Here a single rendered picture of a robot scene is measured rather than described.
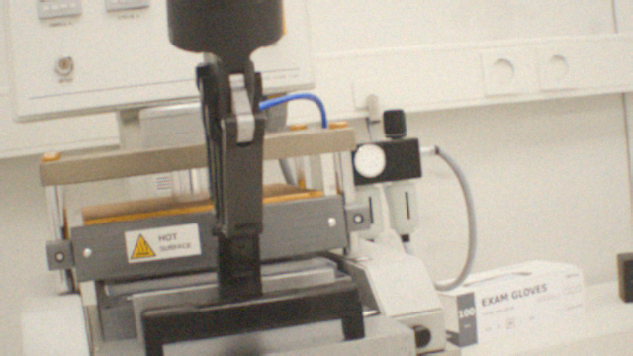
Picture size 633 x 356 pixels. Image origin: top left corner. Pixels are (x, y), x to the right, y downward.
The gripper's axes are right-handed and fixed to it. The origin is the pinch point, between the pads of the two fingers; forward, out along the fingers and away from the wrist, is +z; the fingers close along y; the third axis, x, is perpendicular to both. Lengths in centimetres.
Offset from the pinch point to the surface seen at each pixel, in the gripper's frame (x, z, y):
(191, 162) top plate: -1.2, -2.3, -14.8
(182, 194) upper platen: -1.6, 3.1, -20.7
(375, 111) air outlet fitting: 31, 15, -69
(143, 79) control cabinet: -3.1, -2.7, -38.0
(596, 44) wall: 72, 9, -75
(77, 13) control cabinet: -9.5, -10.1, -40.1
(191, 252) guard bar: -2.2, 4.1, -11.0
